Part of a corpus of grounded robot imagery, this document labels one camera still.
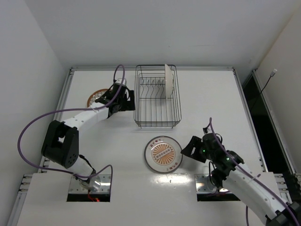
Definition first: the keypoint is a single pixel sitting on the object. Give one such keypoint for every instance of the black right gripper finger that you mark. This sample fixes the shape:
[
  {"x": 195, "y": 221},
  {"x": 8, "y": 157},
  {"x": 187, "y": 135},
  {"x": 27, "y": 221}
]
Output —
[
  {"x": 196, "y": 154},
  {"x": 195, "y": 144}
]

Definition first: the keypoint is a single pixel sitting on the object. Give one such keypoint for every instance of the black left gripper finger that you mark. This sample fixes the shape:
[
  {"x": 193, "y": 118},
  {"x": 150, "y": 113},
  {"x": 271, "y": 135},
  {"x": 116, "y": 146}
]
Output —
[
  {"x": 127, "y": 105},
  {"x": 131, "y": 100}
]

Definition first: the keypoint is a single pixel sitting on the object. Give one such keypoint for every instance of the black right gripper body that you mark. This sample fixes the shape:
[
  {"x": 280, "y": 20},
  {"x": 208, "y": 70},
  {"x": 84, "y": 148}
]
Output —
[{"x": 199, "y": 149}]

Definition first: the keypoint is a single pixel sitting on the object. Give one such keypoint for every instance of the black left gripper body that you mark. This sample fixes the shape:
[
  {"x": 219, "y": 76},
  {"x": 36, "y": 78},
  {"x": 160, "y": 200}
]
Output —
[{"x": 124, "y": 101}]

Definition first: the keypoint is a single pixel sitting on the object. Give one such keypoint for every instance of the brown floral pattern plate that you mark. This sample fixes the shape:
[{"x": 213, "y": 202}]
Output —
[{"x": 169, "y": 87}]

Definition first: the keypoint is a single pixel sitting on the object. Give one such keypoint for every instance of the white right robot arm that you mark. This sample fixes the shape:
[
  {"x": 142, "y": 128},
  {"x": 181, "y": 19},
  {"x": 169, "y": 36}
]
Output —
[{"x": 233, "y": 174}]

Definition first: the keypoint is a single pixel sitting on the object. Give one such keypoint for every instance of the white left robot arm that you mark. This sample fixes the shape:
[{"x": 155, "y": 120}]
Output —
[{"x": 61, "y": 144}]

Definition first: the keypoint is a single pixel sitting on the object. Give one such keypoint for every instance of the sunburst pattern plate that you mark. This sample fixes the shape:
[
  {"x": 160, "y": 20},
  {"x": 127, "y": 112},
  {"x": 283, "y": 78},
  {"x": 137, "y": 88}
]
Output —
[{"x": 163, "y": 154}]

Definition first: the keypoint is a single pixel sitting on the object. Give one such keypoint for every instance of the brown lattice pattern plate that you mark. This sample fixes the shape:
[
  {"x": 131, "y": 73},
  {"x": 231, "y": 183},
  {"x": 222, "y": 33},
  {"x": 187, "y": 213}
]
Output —
[{"x": 94, "y": 96}]

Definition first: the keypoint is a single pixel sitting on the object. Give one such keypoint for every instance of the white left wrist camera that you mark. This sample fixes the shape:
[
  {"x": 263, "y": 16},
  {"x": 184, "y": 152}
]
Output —
[{"x": 121, "y": 81}]

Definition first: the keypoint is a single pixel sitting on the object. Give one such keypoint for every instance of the black wire dish rack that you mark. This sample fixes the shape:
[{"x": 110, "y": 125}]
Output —
[{"x": 153, "y": 110}]

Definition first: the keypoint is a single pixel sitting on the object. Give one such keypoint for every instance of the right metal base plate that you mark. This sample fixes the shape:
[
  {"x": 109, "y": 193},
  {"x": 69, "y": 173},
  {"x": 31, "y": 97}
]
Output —
[{"x": 204, "y": 185}]

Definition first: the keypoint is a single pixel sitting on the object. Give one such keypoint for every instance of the metal base plate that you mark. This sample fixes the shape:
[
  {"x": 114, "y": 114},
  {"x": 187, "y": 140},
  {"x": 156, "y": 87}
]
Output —
[
  {"x": 99, "y": 184},
  {"x": 204, "y": 185}
]

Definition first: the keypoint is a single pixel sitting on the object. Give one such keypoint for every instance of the aluminium table frame rail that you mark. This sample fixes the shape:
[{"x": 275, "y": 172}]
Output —
[{"x": 179, "y": 68}]

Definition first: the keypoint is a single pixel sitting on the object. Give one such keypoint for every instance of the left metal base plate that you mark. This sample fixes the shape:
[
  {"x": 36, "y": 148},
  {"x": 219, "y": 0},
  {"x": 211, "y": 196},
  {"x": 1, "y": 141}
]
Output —
[{"x": 99, "y": 184}]

